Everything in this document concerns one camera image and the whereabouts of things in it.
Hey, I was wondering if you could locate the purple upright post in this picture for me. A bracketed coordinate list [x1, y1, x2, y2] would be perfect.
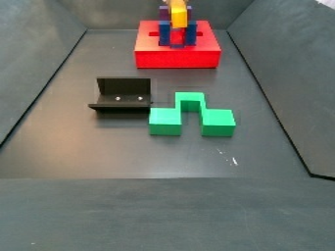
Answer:
[186, 5, 192, 22]
[158, 5, 169, 21]

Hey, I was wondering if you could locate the blue left upright post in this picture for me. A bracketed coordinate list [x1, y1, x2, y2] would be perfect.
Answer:
[158, 21, 169, 46]

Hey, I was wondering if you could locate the purple left upright post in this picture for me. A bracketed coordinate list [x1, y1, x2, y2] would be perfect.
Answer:
[158, 5, 169, 21]

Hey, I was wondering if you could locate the purple right upright post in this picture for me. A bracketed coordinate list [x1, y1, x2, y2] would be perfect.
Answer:
[186, 5, 192, 22]

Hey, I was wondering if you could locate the red board base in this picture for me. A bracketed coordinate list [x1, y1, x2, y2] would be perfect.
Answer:
[133, 21, 221, 69]

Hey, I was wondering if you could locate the blue upright post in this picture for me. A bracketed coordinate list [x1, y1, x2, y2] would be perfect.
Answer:
[158, 21, 169, 46]
[184, 21, 197, 46]

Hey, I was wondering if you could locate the blue right upright post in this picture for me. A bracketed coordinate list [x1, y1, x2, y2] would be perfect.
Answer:
[184, 21, 197, 46]

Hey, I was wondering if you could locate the green zigzag block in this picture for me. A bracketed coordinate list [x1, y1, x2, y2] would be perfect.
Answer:
[148, 92, 236, 137]

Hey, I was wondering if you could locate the yellow rectangular block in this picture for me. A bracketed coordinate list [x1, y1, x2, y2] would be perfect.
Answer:
[166, 0, 188, 28]

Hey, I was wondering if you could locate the black angled bracket holder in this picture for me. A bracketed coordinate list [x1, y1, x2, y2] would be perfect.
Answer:
[89, 76, 152, 111]

